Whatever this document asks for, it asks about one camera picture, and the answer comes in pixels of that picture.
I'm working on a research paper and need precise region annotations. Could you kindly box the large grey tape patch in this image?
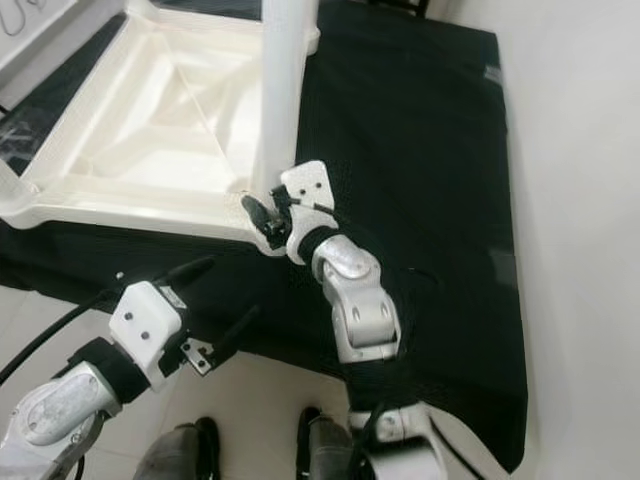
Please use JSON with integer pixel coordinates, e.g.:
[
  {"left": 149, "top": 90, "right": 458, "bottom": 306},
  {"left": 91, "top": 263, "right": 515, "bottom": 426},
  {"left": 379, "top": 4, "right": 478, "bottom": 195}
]
[{"left": 490, "top": 245, "right": 521, "bottom": 293}]

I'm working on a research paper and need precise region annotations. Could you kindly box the clear adhesive tape patch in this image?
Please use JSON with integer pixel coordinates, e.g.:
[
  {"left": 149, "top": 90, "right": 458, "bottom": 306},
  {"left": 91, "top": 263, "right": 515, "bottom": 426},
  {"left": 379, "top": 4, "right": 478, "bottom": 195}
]
[{"left": 5, "top": 110, "right": 56, "bottom": 173}]

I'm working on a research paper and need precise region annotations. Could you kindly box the thin black floor cable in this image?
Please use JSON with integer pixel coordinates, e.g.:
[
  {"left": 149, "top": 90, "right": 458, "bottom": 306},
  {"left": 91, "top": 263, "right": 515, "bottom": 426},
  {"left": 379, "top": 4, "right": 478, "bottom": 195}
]
[{"left": 5, "top": 0, "right": 56, "bottom": 37}]

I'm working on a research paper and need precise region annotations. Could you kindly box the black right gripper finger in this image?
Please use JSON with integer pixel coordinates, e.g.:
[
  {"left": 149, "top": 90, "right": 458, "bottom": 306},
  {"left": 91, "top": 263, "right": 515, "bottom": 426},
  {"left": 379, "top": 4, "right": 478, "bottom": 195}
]
[{"left": 240, "top": 193, "right": 279, "bottom": 238}]

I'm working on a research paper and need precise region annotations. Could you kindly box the white plastic table top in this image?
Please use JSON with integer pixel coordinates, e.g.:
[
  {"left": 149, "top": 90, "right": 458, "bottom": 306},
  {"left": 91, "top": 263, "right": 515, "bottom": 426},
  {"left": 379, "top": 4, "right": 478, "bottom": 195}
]
[{"left": 0, "top": 5, "right": 321, "bottom": 246}]

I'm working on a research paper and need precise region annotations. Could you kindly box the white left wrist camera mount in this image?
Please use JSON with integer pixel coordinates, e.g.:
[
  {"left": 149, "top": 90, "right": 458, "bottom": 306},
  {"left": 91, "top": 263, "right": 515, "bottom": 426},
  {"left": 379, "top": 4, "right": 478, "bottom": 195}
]
[{"left": 108, "top": 282, "right": 189, "bottom": 393}]

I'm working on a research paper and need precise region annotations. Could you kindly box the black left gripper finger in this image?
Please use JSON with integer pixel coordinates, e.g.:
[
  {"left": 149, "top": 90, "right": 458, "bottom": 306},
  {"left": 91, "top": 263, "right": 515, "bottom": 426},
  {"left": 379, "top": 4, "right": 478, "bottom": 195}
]
[
  {"left": 210, "top": 305, "right": 261, "bottom": 361},
  {"left": 160, "top": 255, "right": 219, "bottom": 286}
]

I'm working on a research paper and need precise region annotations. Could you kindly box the black cloth table cover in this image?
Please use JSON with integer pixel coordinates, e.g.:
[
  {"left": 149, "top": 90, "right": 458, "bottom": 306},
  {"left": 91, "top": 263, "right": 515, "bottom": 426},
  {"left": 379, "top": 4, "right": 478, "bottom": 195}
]
[{"left": 0, "top": 0, "right": 531, "bottom": 473}]

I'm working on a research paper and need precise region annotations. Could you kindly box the black wooden stool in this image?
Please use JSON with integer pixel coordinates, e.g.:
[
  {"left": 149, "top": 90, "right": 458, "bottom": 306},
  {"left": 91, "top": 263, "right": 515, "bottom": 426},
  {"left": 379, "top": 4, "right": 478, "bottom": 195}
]
[{"left": 390, "top": 0, "right": 431, "bottom": 16}]

